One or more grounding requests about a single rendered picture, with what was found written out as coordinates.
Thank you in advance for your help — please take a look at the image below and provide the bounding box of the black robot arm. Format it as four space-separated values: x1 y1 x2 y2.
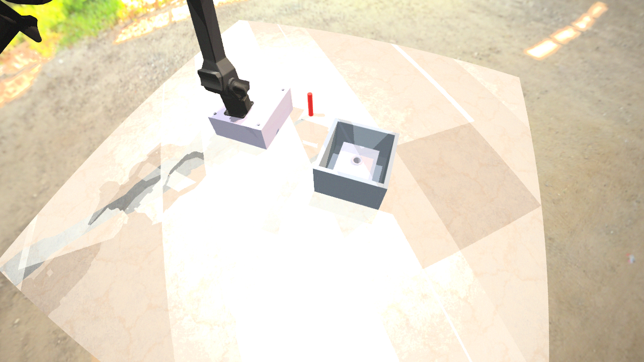
0 0 254 119

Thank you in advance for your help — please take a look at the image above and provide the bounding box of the red peg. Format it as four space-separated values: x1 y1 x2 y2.
307 92 313 117

